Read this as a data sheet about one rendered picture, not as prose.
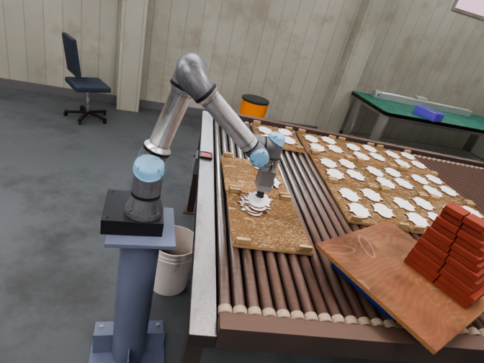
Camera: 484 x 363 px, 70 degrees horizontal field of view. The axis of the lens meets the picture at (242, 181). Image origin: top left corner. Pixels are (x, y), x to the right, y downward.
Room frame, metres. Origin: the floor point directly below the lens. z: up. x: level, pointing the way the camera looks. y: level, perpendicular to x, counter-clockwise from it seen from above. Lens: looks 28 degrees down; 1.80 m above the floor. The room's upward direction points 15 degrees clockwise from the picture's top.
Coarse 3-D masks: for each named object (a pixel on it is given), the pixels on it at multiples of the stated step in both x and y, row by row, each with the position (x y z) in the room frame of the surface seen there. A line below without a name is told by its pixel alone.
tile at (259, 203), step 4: (248, 192) 1.46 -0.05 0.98; (256, 192) 1.48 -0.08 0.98; (248, 196) 1.42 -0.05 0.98; (252, 196) 1.43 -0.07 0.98; (264, 196) 1.46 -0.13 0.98; (248, 200) 1.39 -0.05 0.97; (252, 200) 1.39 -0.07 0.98; (256, 200) 1.40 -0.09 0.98; (260, 200) 1.41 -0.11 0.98; (264, 200) 1.42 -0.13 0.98; (268, 200) 1.43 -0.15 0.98; (252, 204) 1.36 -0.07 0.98; (256, 204) 1.37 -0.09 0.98; (260, 204) 1.38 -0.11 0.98; (264, 204) 1.39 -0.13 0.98; (268, 204) 1.40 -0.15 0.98; (260, 208) 1.35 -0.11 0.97
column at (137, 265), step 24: (168, 216) 1.25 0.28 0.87; (120, 240) 1.02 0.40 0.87; (144, 240) 1.06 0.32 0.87; (168, 240) 1.09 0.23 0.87; (120, 264) 1.09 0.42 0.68; (144, 264) 1.08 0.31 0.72; (120, 288) 1.08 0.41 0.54; (144, 288) 1.09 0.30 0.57; (120, 312) 1.07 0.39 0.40; (144, 312) 1.11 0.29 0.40; (96, 336) 1.10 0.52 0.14; (120, 336) 1.07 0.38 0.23; (144, 336) 1.13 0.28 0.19; (96, 360) 1.06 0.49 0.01; (120, 360) 1.07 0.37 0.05; (144, 360) 1.12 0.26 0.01
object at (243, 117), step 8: (248, 120) 2.72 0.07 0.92; (264, 120) 2.75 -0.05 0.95; (272, 120) 2.80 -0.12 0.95; (296, 128) 2.80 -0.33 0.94; (304, 128) 2.82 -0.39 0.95; (312, 128) 2.87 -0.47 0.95; (336, 136) 2.87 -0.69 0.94; (344, 136) 2.89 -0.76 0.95; (352, 136) 2.95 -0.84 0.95; (376, 144) 2.95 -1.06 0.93; (384, 144) 2.97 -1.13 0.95; (392, 144) 3.03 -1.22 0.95; (416, 152) 3.03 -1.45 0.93; (424, 152) 3.05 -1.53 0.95; (432, 152) 3.11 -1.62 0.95; (448, 160) 3.10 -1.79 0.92; (456, 160) 3.12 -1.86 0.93; (464, 160) 3.13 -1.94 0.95; (472, 160) 3.20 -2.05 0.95
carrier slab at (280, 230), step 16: (240, 208) 1.36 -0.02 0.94; (272, 208) 1.44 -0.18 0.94; (288, 208) 1.48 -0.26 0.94; (240, 224) 1.24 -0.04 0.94; (256, 224) 1.27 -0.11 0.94; (272, 224) 1.30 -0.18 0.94; (288, 224) 1.34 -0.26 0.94; (256, 240) 1.16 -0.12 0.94; (272, 240) 1.19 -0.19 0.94; (288, 240) 1.21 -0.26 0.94; (304, 240) 1.25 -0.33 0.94
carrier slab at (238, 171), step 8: (224, 160) 1.83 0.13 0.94; (232, 160) 1.86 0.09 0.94; (240, 160) 1.89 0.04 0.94; (248, 160) 1.92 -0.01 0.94; (224, 168) 1.73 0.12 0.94; (232, 168) 1.76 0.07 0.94; (240, 168) 1.78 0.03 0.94; (248, 168) 1.81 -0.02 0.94; (224, 176) 1.63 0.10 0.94; (232, 176) 1.65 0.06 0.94; (240, 176) 1.68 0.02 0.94; (248, 176) 1.71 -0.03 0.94; (280, 176) 1.81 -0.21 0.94; (232, 184) 1.57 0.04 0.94; (240, 184) 1.59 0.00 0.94; (248, 184) 1.61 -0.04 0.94; (280, 184) 1.71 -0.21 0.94; (264, 192) 1.57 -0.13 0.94; (272, 192) 1.60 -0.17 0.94
